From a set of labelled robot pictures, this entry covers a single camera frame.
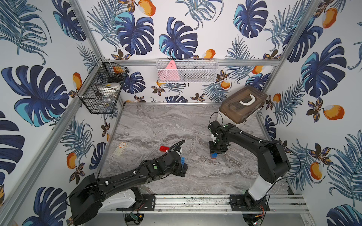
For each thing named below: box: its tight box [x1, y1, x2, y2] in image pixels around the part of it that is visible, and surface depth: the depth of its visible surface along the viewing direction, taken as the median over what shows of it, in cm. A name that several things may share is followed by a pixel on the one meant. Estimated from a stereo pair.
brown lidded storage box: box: [218, 85, 268, 125], surface depth 97 cm
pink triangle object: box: [157, 59, 181, 81], surface depth 92 cm
